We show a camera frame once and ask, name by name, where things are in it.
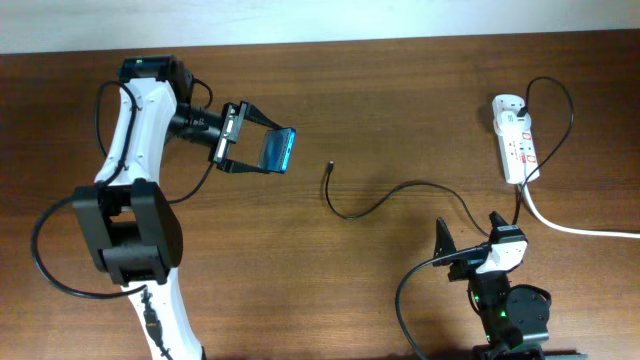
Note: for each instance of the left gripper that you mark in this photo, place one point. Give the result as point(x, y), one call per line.
point(231, 124)

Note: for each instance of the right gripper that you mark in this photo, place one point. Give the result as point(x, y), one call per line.
point(463, 267)

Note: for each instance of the blue Galaxy smartphone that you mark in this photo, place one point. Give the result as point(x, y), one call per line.
point(276, 150)

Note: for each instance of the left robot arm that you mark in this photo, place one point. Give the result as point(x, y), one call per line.
point(131, 230)

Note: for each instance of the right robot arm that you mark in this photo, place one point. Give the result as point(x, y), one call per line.
point(514, 317)

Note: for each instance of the white USB charger plug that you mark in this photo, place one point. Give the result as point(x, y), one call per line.
point(506, 108)

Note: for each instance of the white power strip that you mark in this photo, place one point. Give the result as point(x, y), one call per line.
point(519, 159)

